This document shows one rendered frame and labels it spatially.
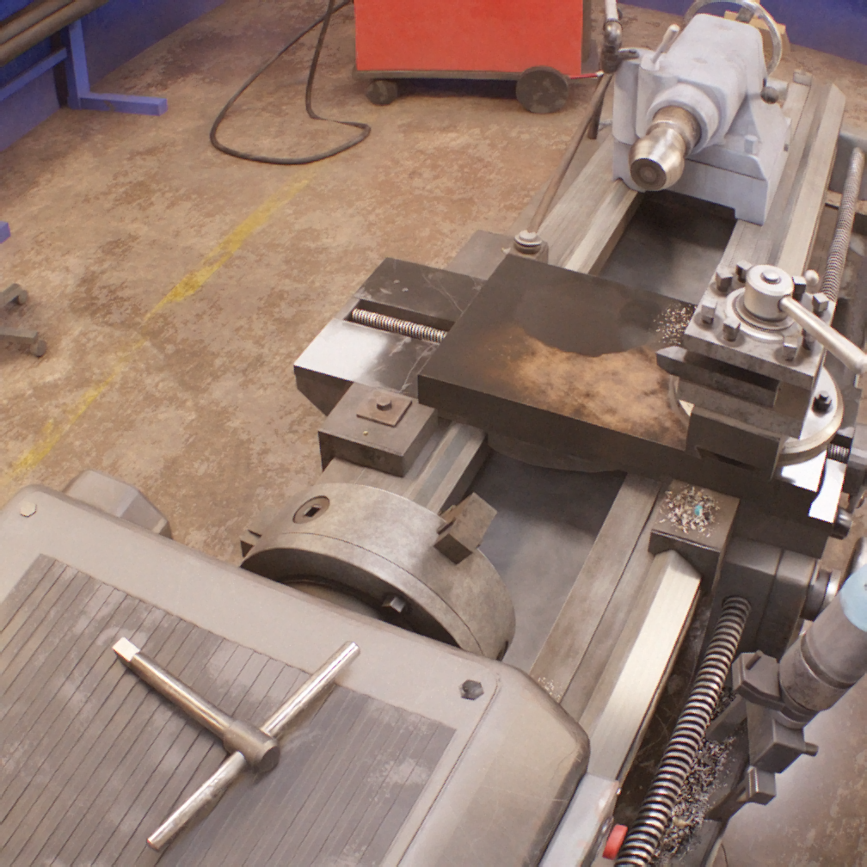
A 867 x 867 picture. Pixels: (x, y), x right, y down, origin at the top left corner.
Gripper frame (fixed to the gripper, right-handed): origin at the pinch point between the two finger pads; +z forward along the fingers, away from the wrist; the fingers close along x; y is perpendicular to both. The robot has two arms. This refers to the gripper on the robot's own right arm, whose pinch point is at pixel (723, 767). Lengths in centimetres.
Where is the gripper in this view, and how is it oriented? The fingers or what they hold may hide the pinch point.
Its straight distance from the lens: 139.4
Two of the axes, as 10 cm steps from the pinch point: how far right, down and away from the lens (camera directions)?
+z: -4.0, 7.1, 5.8
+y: 9.1, 3.7, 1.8
